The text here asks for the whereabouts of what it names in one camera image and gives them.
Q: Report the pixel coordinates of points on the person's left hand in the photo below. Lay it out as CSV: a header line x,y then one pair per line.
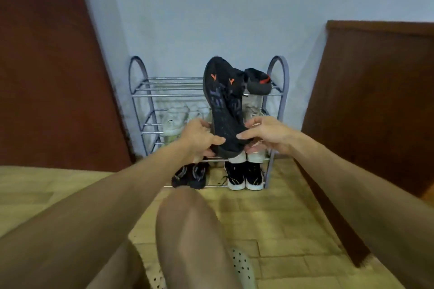
x,y
200,139

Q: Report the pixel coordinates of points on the person's right hand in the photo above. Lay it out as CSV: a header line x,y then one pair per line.
x,y
274,134

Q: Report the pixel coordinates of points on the white ribbed-sole sneaker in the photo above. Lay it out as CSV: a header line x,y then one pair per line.
x,y
198,112
174,121

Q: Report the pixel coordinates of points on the white knit sneaker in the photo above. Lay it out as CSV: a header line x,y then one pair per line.
x,y
256,157
238,157

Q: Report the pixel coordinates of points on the beige pink sneaker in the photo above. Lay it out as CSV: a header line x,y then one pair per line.
x,y
253,107

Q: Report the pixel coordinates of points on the black grey patterned sneaker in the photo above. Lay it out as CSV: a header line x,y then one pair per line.
x,y
198,177
181,177

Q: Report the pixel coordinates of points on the black orange-accent sneaker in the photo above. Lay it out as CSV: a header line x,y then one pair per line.
x,y
223,109

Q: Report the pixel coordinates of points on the black green sneaker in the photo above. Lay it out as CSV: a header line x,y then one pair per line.
x,y
235,178
254,178

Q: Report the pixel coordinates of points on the black red-strap sneaker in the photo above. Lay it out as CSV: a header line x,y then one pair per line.
x,y
257,84

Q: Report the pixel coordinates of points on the grey metal shoe rack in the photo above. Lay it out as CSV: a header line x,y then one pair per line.
x,y
283,72

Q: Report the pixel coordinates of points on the person's left forearm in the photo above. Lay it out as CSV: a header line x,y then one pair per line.
x,y
84,217

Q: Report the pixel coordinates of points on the person's right forearm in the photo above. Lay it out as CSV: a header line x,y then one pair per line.
x,y
366,204

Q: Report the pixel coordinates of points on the person's right leg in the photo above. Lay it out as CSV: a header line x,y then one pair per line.
x,y
193,238

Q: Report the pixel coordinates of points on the person's leg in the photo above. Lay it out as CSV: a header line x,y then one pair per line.
x,y
193,238
117,268

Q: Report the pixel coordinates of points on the person's left leg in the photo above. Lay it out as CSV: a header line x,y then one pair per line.
x,y
117,268

